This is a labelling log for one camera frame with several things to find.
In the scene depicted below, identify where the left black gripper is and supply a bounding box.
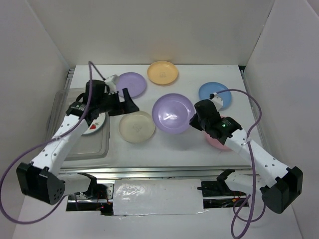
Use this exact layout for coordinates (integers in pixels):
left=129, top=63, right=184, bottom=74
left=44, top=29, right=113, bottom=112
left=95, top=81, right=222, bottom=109
left=96, top=88, right=139, bottom=117

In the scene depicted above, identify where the purple plate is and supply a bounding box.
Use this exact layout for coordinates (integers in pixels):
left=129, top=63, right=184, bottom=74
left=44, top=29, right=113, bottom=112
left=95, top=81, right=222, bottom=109
left=116, top=72, right=147, bottom=98
left=152, top=93, right=195, bottom=134

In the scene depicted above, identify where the watermelon pattern white plate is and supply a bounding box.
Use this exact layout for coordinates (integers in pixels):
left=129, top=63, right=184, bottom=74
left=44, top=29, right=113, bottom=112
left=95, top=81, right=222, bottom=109
left=82, top=113, right=107, bottom=136

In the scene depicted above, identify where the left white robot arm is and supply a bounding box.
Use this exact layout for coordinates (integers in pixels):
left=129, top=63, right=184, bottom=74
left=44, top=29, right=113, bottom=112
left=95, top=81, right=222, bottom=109
left=16, top=80, right=139, bottom=205

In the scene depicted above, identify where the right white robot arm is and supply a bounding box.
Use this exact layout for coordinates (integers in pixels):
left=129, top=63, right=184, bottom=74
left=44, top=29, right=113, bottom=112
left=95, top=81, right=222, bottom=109
left=189, top=100, right=303, bottom=214

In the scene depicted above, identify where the clear plastic bin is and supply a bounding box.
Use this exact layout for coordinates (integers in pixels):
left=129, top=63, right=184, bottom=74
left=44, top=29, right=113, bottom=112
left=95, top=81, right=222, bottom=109
left=46, top=88, right=110, bottom=161

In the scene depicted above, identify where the pink plate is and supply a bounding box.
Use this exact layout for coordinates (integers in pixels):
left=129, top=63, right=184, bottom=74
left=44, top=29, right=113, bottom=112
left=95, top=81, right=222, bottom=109
left=204, top=116, right=234, bottom=151

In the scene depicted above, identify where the cream plate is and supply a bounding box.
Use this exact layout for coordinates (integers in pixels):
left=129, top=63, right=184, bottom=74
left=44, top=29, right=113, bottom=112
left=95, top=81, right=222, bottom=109
left=118, top=111, right=156, bottom=143

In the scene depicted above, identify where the blue plate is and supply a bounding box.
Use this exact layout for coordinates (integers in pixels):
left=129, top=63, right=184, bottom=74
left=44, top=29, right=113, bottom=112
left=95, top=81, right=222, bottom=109
left=198, top=82, right=232, bottom=110

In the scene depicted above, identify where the orange plate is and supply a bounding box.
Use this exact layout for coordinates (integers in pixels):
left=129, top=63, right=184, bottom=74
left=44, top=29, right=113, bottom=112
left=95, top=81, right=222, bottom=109
left=147, top=61, right=178, bottom=85

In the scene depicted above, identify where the white taped cover panel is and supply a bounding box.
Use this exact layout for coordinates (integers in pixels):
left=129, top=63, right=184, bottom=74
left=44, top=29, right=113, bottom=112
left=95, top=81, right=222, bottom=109
left=113, top=179, right=204, bottom=216

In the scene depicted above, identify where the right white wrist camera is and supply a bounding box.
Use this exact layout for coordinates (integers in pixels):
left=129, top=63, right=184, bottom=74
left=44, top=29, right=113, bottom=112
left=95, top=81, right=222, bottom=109
left=209, top=93, right=223, bottom=111

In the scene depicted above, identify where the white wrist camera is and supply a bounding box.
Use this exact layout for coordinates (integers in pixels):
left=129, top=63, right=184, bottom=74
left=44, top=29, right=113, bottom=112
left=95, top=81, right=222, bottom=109
left=209, top=93, right=223, bottom=111
left=104, top=75, right=118, bottom=93

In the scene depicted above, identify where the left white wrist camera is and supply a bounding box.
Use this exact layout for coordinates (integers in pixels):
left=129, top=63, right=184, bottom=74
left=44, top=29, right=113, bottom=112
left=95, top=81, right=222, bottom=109
left=104, top=75, right=118, bottom=93

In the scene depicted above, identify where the aluminium rail frame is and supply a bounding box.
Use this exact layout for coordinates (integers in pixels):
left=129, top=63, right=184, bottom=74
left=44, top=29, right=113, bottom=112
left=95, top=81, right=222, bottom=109
left=59, top=67, right=278, bottom=180

